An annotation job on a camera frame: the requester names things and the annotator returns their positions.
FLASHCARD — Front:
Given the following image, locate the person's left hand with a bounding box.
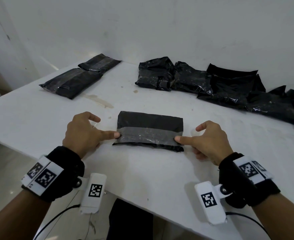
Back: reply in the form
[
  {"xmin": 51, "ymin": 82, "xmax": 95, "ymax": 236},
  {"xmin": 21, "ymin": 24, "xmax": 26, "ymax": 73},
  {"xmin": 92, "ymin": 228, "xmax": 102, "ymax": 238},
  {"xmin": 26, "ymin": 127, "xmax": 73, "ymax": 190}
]
[{"xmin": 62, "ymin": 111, "xmax": 121, "ymax": 159}]

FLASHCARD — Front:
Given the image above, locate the black wristband with markers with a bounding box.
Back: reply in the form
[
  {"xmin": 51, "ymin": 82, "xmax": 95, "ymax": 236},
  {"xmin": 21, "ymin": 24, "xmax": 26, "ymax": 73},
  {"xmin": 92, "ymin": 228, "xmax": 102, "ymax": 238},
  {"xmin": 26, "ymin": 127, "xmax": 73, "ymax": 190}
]
[
  {"xmin": 218, "ymin": 152, "xmax": 281, "ymax": 209},
  {"xmin": 21, "ymin": 146, "xmax": 85, "ymax": 203}
]

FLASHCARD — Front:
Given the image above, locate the person's right hand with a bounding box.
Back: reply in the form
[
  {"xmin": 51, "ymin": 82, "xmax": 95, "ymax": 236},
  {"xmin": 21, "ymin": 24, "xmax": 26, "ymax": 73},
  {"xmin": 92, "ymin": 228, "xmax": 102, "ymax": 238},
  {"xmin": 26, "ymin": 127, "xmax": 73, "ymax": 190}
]
[{"xmin": 174, "ymin": 120, "xmax": 234, "ymax": 167}]

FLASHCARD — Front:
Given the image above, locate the crinkled black plastic bag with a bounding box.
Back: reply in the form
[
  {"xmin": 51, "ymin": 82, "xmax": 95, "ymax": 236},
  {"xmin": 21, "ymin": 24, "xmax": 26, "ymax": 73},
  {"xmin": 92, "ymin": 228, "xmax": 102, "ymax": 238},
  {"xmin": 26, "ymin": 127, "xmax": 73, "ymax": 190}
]
[{"xmin": 112, "ymin": 111, "xmax": 185, "ymax": 153}]

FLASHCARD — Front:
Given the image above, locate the black left camera cable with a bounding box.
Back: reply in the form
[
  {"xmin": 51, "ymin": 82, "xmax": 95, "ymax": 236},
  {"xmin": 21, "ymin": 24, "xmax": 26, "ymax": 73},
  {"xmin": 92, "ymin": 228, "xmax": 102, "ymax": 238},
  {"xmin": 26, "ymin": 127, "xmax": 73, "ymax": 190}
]
[{"xmin": 33, "ymin": 204, "xmax": 81, "ymax": 240}]

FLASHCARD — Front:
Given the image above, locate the black left wristband with markers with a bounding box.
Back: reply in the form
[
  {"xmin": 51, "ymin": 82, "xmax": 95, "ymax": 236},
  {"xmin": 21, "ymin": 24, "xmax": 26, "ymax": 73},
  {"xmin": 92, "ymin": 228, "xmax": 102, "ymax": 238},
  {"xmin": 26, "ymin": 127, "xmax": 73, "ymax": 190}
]
[{"xmin": 21, "ymin": 146, "xmax": 85, "ymax": 203}]

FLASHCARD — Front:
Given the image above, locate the black right wristband with markers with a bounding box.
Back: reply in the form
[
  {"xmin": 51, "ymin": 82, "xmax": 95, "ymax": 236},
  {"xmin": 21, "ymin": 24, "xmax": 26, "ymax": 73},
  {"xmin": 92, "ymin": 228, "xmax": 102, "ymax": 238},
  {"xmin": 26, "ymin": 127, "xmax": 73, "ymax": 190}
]
[{"xmin": 218, "ymin": 152, "xmax": 281, "ymax": 209}]

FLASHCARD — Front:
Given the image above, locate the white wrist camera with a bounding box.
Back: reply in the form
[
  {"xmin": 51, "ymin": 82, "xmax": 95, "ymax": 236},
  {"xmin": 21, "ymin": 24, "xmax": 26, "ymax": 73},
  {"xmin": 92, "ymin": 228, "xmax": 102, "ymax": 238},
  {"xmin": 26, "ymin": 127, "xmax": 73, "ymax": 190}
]
[
  {"xmin": 79, "ymin": 173, "xmax": 107, "ymax": 215},
  {"xmin": 194, "ymin": 181, "xmax": 234, "ymax": 226}
]

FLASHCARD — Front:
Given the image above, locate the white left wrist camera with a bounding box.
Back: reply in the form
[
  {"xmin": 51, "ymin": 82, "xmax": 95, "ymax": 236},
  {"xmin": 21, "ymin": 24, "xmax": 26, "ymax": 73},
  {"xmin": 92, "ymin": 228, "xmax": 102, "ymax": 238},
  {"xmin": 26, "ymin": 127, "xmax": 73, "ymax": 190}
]
[{"xmin": 79, "ymin": 173, "xmax": 107, "ymax": 215}]

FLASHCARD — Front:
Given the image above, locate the black right camera cable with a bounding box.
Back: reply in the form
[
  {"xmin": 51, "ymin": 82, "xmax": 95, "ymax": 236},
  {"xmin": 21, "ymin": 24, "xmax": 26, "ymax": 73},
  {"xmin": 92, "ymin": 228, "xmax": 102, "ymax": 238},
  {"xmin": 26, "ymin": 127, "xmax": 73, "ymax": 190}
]
[{"xmin": 224, "ymin": 212, "xmax": 271, "ymax": 240}]

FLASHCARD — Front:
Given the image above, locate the black camera cable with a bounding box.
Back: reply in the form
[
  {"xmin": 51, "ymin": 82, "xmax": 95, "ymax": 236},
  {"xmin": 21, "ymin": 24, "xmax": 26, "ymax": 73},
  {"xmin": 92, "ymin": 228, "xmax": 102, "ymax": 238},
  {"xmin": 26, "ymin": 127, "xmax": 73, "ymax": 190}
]
[
  {"xmin": 33, "ymin": 204, "xmax": 81, "ymax": 240},
  {"xmin": 224, "ymin": 212, "xmax": 271, "ymax": 240}
]

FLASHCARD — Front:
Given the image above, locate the row of black plastic packets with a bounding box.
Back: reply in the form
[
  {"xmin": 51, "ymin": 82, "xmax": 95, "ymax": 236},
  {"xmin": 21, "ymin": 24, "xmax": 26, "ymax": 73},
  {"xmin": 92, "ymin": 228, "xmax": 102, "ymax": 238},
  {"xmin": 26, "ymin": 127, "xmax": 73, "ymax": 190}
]
[{"xmin": 135, "ymin": 56, "xmax": 294, "ymax": 130}]

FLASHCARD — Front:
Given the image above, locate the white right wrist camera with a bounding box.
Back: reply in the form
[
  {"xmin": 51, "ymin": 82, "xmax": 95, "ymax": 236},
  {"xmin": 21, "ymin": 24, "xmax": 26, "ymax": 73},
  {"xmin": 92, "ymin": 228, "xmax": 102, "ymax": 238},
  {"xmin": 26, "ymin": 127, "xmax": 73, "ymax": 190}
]
[{"xmin": 194, "ymin": 181, "xmax": 234, "ymax": 226}]

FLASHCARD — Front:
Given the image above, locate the clear tape strip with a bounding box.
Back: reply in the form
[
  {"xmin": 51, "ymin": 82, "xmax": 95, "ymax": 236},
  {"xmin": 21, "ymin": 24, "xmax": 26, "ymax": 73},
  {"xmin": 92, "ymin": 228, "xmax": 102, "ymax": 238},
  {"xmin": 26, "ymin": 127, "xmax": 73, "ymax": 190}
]
[{"xmin": 117, "ymin": 127, "xmax": 184, "ymax": 148}]

